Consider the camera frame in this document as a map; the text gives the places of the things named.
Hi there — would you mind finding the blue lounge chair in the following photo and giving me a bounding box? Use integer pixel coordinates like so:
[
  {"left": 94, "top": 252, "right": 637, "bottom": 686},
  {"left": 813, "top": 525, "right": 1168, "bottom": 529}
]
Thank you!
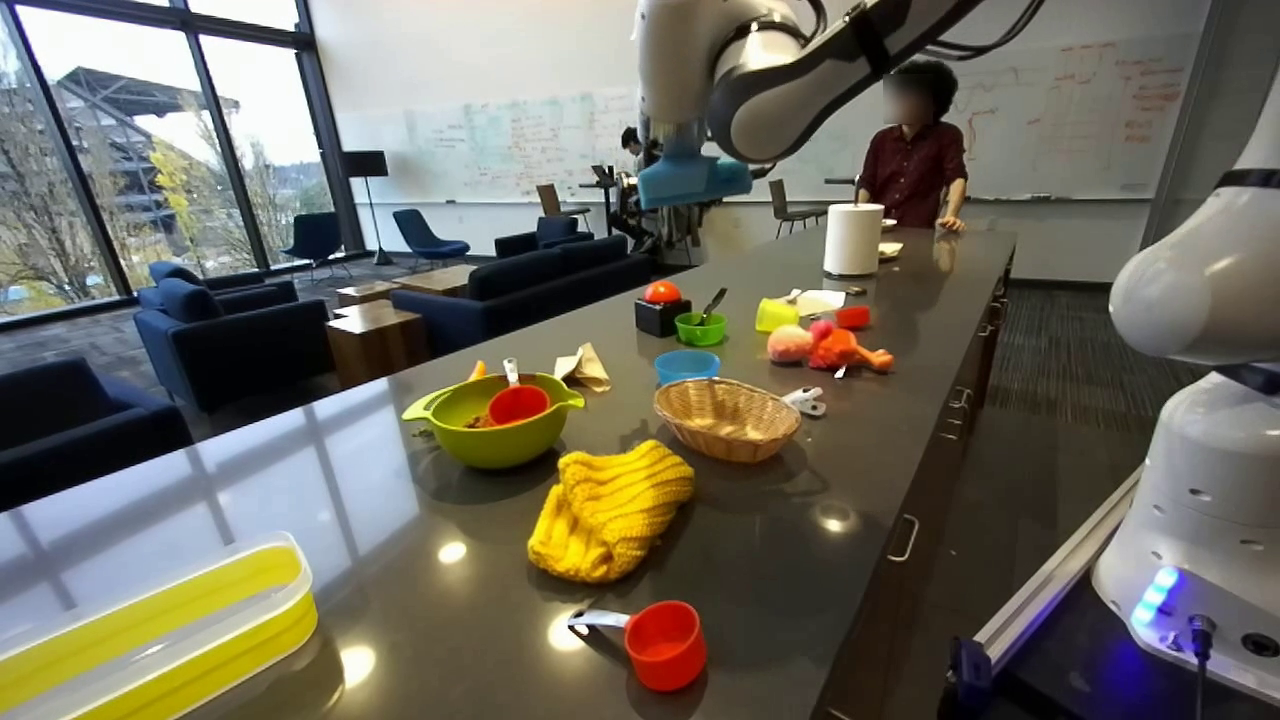
[
  {"left": 391, "top": 207, "right": 472, "bottom": 272},
  {"left": 280, "top": 211, "right": 353, "bottom": 283}
]

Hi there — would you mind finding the small green bowl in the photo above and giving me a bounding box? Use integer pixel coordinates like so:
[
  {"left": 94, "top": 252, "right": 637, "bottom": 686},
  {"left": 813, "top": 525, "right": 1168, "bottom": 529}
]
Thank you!
[{"left": 674, "top": 311, "right": 729, "bottom": 348}]

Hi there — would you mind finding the tan chair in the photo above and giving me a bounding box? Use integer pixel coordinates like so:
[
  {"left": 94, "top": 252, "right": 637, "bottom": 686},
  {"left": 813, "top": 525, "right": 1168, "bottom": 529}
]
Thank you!
[{"left": 535, "top": 182, "right": 594, "bottom": 232}]

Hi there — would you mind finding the pink plush peach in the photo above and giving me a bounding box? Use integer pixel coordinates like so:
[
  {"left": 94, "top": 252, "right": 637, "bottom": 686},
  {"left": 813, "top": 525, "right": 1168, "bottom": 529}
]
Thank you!
[{"left": 766, "top": 323, "right": 815, "bottom": 365}]

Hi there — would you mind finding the black box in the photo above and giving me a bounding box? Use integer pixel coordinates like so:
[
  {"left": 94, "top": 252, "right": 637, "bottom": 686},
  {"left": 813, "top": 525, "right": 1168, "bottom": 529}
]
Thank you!
[{"left": 634, "top": 297, "right": 693, "bottom": 339}]

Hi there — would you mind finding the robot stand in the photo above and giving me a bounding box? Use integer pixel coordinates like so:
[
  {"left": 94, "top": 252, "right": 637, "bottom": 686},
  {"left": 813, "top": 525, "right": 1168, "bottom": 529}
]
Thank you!
[{"left": 938, "top": 468, "right": 1280, "bottom": 720}]

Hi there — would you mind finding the dark blue sofa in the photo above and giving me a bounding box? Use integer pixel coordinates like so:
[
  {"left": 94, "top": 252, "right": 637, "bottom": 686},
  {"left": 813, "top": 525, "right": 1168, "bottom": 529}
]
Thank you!
[
  {"left": 390, "top": 234, "right": 657, "bottom": 358},
  {"left": 0, "top": 357, "right": 194, "bottom": 513},
  {"left": 493, "top": 214, "right": 583, "bottom": 260}
]

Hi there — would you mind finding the dark blue armchair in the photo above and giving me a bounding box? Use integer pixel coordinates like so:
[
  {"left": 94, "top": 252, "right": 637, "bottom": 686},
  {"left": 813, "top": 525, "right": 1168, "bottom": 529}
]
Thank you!
[
  {"left": 136, "top": 260, "right": 300, "bottom": 312},
  {"left": 133, "top": 277, "right": 334, "bottom": 413}
]

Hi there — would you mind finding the white paper sheet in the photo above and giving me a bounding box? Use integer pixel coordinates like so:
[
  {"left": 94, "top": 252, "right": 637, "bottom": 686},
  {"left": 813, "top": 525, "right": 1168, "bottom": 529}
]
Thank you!
[{"left": 782, "top": 288, "right": 849, "bottom": 318}]

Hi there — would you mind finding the whiteboard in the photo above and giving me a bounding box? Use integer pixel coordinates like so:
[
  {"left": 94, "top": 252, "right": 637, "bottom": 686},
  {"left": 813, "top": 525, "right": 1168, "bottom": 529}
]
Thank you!
[{"left": 333, "top": 36, "right": 1203, "bottom": 204}]

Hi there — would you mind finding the wooden side table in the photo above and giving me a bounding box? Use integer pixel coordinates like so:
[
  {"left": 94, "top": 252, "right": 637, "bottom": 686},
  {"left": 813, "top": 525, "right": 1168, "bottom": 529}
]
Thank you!
[{"left": 326, "top": 299, "right": 432, "bottom": 390}]

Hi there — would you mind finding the red measuring cup grey handle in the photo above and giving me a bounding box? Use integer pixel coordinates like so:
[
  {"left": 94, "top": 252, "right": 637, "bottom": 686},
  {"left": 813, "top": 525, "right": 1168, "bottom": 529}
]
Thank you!
[{"left": 567, "top": 599, "right": 709, "bottom": 694}]

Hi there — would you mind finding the black floor lamp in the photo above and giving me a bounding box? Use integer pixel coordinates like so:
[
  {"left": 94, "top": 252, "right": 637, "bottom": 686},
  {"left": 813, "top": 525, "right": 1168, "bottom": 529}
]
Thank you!
[{"left": 342, "top": 149, "right": 396, "bottom": 268}]

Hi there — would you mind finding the wooden coffee table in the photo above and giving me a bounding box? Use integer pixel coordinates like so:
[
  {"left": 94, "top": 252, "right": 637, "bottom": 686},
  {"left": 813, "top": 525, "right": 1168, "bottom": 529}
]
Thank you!
[{"left": 335, "top": 264, "right": 480, "bottom": 308}]

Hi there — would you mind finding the white paper towel roll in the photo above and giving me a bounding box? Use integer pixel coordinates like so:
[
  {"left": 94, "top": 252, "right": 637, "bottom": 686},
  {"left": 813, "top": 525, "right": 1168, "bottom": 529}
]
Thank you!
[{"left": 822, "top": 202, "right": 887, "bottom": 278}]

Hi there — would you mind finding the orange plush toy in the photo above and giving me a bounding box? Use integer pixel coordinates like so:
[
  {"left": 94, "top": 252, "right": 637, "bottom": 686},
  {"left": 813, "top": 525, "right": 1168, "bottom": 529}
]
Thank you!
[{"left": 807, "top": 319, "right": 895, "bottom": 374}]

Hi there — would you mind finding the window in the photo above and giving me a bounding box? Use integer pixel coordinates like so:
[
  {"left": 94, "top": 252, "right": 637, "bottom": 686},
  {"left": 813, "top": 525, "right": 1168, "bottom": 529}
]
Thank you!
[{"left": 0, "top": 0, "right": 363, "bottom": 323}]

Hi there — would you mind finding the crumpled tan paper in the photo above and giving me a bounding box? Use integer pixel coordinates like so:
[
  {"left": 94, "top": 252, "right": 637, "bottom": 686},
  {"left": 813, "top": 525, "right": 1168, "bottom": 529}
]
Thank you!
[{"left": 552, "top": 342, "right": 613, "bottom": 394}]

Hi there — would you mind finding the light blue wrist camera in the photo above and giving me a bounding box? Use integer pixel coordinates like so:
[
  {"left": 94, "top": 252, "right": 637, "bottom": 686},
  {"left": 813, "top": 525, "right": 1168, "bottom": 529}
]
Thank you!
[{"left": 637, "top": 138, "right": 754, "bottom": 212}]

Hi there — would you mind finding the yellow knitted cloth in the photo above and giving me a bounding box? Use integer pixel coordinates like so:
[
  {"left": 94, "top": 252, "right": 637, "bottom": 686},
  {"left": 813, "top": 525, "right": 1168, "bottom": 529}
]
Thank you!
[{"left": 526, "top": 439, "right": 697, "bottom": 586}]

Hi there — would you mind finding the woven wicker basket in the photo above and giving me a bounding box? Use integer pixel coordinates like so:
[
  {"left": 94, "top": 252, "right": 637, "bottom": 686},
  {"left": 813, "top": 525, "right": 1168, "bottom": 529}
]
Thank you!
[{"left": 653, "top": 377, "right": 803, "bottom": 465}]

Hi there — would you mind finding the person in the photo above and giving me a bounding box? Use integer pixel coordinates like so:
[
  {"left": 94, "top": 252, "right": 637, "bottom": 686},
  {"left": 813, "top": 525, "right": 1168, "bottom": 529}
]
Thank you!
[
  {"left": 855, "top": 58, "right": 970, "bottom": 235},
  {"left": 610, "top": 126, "right": 663, "bottom": 253}
]

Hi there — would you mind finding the blue plastic bowl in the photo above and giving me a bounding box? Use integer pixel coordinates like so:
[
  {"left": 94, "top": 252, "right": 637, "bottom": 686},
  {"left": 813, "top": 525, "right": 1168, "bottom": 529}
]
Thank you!
[{"left": 654, "top": 348, "right": 722, "bottom": 388}]

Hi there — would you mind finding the black cable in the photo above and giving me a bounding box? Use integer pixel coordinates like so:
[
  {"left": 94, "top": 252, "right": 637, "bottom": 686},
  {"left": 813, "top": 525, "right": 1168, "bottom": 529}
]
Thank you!
[{"left": 1186, "top": 614, "right": 1218, "bottom": 720}]

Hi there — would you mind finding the grey chair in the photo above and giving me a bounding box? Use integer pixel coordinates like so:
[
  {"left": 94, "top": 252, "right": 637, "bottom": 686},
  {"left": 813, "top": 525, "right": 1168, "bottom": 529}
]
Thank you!
[{"left": 767, "top": 177, "right": 829, "bottom": 240}]

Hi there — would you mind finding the green mixing bowl with spout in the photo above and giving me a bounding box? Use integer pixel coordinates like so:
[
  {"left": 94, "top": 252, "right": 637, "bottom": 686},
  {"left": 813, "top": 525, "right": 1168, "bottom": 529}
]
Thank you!
[{"left": 401, "top": 371, "right": 587, "bottom": 472}]

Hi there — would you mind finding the yellow clear plastic container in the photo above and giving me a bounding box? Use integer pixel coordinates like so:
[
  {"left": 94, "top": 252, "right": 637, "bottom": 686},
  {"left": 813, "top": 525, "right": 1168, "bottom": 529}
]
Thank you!
[{"left": 0, "top": 531, "right": 320, "bottom": 720}]

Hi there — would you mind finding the red measuring cup white handle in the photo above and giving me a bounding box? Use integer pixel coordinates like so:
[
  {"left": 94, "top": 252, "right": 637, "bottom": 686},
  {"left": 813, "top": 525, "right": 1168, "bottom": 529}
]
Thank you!
[{"left": 486, "top": 357, "right": 552, "bottom": 428}]

